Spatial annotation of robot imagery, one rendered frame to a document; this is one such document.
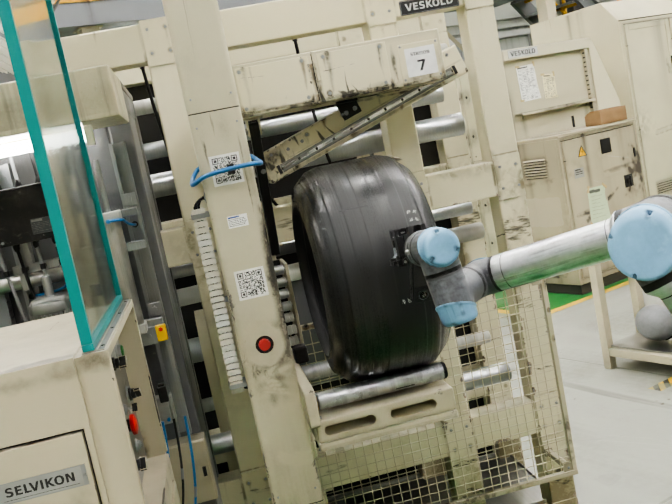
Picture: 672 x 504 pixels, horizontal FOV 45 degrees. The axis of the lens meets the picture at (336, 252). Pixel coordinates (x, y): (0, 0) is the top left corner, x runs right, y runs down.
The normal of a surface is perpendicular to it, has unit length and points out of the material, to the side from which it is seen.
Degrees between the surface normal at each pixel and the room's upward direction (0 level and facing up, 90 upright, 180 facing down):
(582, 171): 90
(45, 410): 90
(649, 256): 83
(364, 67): 90
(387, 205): 53
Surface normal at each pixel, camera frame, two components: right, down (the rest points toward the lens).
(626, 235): -0.60, 0.11
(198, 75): 0.17, 0.10
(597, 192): 0.53, 0.00
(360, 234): 0.07, -0.33
